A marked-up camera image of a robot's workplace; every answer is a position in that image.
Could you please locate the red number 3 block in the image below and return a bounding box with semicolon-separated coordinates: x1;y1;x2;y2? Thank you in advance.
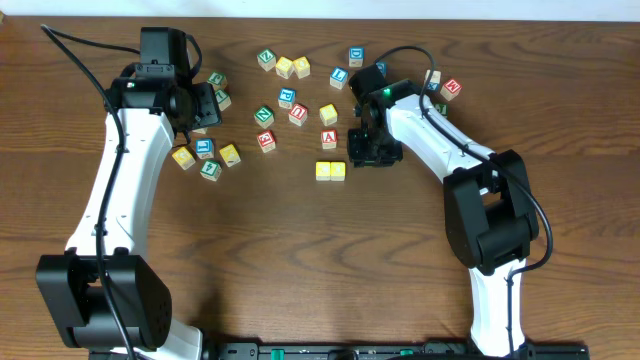
257;130;276;153

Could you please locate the blue letter P block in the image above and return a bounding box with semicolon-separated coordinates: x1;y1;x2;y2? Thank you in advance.
278;88;296;109

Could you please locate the blue letter X block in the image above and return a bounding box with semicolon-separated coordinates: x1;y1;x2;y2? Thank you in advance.
425;70;441;91

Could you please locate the yellow block top left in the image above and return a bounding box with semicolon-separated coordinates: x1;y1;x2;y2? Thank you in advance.
275;56;294;79

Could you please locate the green letter Z block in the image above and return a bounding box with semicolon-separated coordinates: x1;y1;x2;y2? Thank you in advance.
257;48;277;72

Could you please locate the green letter J block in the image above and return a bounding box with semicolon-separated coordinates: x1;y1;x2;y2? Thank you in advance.
434;103;448;117

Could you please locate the blue letter D block lower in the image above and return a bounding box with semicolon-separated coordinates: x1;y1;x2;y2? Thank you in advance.
376;62;387;76

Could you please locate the green number 4 block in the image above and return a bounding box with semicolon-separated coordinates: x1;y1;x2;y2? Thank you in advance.
200;160;222;182

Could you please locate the yellow block far left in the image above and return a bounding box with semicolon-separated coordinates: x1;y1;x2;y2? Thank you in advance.
172;146;196;170

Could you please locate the yellow block lower left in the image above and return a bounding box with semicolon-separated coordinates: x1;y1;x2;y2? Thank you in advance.
219;144;241;167

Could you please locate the yellow letter O block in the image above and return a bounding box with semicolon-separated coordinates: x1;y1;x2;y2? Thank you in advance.
330;162;346;181

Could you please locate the blue letter L block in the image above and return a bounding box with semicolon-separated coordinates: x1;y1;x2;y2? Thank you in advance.
195;138;214;159
329;67;349;90

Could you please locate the yellow block top right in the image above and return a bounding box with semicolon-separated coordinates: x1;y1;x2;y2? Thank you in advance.
293;56;311;79

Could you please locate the blue letter d block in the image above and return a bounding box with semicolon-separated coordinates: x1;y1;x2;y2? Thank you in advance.
376;62;387;76
348;47;364;68

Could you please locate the red letter A block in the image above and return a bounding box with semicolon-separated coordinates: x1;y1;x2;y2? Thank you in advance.
321;129;337;150

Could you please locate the green letter N block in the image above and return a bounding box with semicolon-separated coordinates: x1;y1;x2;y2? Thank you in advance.
254;106;275;129

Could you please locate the yellow block centre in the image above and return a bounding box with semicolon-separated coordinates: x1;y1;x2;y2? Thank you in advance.
319;104;338;126

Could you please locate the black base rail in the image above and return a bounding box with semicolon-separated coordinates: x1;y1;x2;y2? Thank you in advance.
201;340;590;360

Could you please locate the yellow letter C block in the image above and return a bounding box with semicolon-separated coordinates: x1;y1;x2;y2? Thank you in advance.
315;161;331;181

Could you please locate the red letter M block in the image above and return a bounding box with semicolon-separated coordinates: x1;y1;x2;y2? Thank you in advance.
440;78;462;101

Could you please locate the red letter U block centre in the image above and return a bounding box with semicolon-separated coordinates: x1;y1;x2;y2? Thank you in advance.
288;103;308;126

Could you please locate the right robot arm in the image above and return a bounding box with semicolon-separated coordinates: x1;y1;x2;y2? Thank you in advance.
347;65;539;357

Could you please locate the green number 7 block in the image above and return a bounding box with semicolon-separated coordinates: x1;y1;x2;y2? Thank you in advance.
215;89;232;111

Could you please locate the blue letter D block upper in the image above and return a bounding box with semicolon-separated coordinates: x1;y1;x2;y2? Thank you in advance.
348;47;364;68

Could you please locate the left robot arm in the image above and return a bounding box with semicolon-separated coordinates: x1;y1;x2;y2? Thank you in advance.
36;27;221;359

